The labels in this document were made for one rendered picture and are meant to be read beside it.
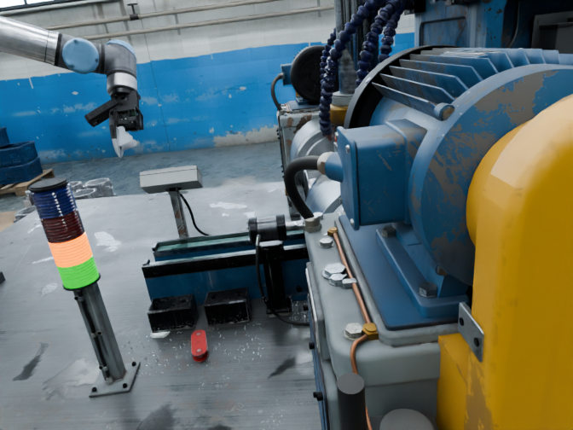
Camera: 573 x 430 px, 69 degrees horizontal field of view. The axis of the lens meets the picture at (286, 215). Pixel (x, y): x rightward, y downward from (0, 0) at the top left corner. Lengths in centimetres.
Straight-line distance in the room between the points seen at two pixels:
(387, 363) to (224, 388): 55
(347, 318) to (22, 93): 759
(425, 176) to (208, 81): 638
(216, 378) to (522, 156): 75
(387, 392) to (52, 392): 76
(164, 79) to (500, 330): 665
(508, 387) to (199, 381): 69
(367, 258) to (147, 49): 652
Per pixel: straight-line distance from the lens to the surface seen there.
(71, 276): 82
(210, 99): 665
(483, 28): 89
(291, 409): 80
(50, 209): 77
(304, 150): 118
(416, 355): 35
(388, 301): 37
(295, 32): 643
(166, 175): 128
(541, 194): 23
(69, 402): 97
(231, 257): 102
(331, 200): 71
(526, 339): 27
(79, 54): 134
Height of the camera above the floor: 138
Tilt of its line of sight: 22 degrees down
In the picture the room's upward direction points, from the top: 7 degrees counter-clockwise
